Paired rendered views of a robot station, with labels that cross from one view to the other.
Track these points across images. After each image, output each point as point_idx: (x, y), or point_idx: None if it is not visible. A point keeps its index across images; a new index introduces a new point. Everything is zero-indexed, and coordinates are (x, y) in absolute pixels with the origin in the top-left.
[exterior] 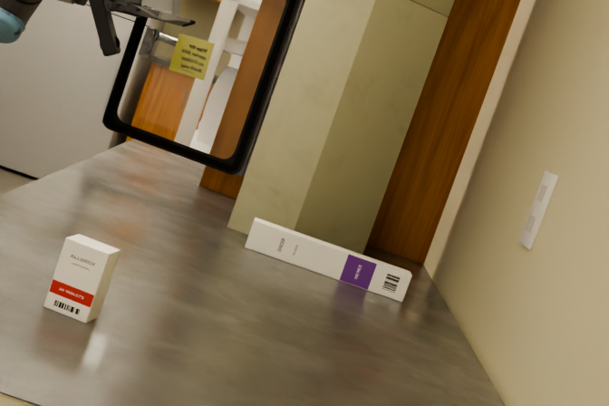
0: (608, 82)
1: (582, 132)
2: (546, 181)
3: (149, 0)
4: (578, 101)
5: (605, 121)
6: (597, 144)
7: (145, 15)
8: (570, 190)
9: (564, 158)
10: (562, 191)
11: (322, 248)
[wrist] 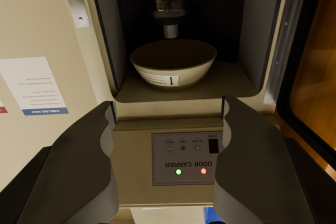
0: (36, 39)
1: (37, 17)
2: None
3: None
4: (64, 29)
5: (14, 25)
6: (9, 16)
7: (6, 189)
8: None
9: (44, 3)
10: None
11: None
